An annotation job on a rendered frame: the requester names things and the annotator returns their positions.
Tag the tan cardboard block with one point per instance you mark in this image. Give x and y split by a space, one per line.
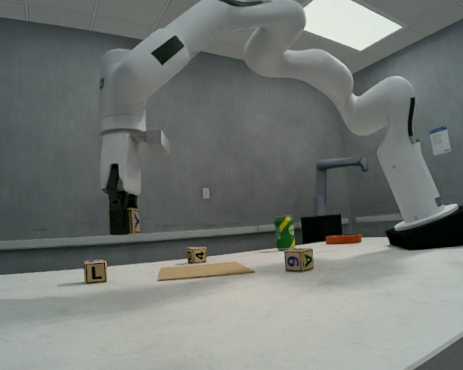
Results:
196 255

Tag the tan square mat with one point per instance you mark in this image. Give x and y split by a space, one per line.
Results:
203 271

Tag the wooden alphabet block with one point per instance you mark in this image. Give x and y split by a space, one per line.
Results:
95 271
134 222
299 259

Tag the green soda can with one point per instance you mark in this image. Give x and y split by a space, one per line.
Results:
284 230

